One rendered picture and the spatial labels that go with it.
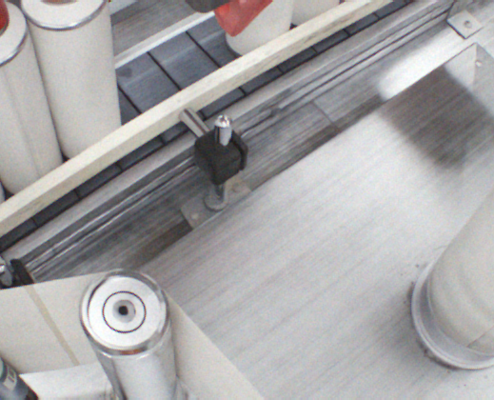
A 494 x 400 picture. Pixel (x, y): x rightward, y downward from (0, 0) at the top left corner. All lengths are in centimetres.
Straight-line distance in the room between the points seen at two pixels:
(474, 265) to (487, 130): 22
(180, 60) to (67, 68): 17
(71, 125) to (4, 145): 5
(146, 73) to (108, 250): 14
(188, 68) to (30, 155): 17
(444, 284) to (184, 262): 18
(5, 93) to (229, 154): 17
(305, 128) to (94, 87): 22
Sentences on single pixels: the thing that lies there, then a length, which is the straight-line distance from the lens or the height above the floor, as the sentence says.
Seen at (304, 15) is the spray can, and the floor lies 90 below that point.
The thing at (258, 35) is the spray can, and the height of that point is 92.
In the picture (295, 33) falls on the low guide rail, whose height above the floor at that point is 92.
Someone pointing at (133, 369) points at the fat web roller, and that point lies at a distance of 31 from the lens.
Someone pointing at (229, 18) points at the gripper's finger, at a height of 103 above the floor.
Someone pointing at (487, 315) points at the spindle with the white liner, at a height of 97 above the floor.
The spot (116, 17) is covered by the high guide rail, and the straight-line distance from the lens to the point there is 51.
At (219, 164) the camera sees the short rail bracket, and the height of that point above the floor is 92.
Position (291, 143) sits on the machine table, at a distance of 60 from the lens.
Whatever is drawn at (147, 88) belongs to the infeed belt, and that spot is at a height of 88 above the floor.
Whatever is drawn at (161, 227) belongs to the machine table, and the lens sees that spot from 56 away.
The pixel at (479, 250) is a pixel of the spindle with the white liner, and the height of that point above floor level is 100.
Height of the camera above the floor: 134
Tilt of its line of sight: 63 degrees down
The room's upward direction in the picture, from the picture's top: 9 degrees clockwise
